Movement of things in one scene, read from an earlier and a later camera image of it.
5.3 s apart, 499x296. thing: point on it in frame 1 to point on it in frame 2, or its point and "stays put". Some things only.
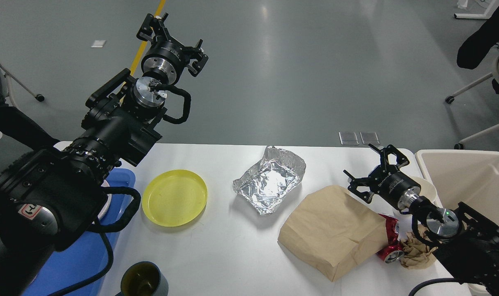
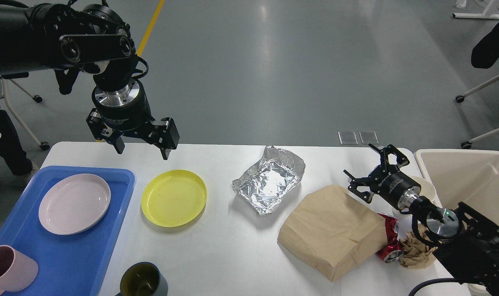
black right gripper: x=386 y=180 stays put
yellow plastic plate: x=174 y=197 stays put
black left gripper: x=163 y=59 to x=126 y=109
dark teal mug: x=144 y=278 stays put
